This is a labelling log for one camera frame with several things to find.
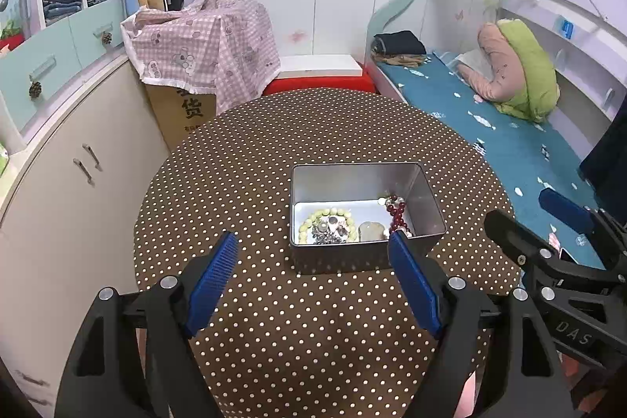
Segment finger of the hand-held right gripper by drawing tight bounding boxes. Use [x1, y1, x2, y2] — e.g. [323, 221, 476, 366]
[484, 208, 608, 277]
[538, 188, 619, 270]

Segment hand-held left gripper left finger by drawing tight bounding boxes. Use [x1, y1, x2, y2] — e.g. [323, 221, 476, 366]
[54, 229, 241, 418]

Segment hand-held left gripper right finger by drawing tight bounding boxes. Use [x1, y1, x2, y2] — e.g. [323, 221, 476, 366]
[387, 229, 576, 418]

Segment beige stone pendant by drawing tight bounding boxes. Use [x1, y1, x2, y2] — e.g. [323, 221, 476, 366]
[359, 221, 391, 243]

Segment silver chain jewelry heap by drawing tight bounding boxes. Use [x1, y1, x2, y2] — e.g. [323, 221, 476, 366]
[312, 229, 350, 245]

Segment grey metal tin box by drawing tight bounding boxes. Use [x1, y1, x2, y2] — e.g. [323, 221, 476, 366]
[289, 162, 448, 276]

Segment blue printed bedsheet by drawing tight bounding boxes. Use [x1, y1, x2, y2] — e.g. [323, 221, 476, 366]
[376, 51, 609, 272]

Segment green pillow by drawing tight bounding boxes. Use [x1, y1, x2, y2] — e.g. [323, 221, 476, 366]
[492, 19, 561, 123]

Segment white curved cabinet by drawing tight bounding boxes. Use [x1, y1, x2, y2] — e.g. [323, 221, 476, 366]
[0, 53, 173, 418]

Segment pink pillow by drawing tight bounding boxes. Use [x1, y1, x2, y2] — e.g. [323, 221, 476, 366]
[455, 22, 521, 103]

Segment cardboard box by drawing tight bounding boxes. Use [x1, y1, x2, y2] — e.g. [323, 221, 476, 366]
[145, 80, 219, 150]

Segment tan folded cloth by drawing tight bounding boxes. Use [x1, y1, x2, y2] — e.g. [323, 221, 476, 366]
[371, 51, 432, 69]

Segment dark folded clothes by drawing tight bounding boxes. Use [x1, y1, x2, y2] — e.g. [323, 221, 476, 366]
[373, 30, 427, 56]

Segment red stool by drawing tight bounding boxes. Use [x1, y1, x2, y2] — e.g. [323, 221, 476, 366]
[262, 72, 378, 97]

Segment white flat board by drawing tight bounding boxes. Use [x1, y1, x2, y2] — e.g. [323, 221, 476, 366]
[277, 54, 364, 81]

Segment pink checkered cloth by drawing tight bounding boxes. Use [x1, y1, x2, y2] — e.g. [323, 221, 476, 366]
[121, 0, 282, 116]

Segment wide teal drawer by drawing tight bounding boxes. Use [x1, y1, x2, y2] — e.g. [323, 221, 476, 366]
[0, 30, 82, 141]

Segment narrow teal drawer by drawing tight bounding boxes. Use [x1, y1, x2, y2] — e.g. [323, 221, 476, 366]
[69, 0, 126, 69]

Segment red and green decoration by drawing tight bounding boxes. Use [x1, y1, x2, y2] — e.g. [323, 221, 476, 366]
[0, 21, 26, 52]

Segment folded dark jeans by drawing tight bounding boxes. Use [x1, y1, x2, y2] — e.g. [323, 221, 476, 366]
[42, 0, 84, 20]

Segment red bead bracelet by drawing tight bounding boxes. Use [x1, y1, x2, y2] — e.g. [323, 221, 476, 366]
[383, 192, 415, 235]

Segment yellow-green bead bracelet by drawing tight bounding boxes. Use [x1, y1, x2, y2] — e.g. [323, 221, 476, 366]
[297, 208, 362, 245]

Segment metal cabinet handle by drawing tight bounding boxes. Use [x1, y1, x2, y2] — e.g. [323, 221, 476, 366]
[72, 158, 94, 186]
[82, 144, 101, 172]

